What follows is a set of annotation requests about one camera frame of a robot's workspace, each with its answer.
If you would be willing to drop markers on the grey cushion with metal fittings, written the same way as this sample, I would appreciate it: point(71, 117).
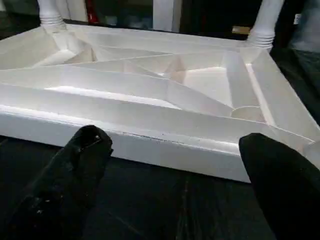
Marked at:
point(307, 30)

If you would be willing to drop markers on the black table mat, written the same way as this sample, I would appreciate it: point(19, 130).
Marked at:
point(162, 200)

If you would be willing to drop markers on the white plastic table leg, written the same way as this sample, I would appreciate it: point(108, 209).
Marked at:
point(265, 22)
point(51, 15)

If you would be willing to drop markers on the white glass-door cabinet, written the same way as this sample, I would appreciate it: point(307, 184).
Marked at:
point(165, 12)

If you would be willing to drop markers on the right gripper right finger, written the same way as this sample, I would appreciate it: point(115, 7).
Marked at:
point(287, 195)

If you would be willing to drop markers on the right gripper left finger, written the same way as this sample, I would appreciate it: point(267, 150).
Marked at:
point(62, 190)

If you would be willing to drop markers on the white plastic table top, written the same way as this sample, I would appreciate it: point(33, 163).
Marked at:
point(125, 100)

